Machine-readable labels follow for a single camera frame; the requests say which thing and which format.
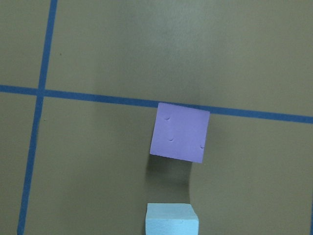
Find purple foam block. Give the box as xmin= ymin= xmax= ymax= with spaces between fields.
xmin=150 ymin=103 xmax=210 ymax=163

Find light blue foam block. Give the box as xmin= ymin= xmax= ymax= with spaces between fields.
xmin=145 ymin=203 xmax=199 ymax=235

